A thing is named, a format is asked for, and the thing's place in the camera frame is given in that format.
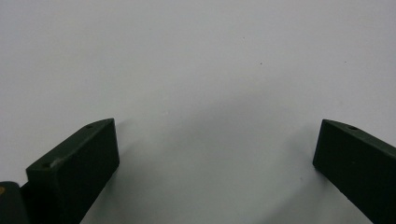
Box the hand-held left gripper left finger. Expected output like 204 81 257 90
19 118 120 224

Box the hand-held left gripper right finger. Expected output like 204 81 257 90
312 119 396 224

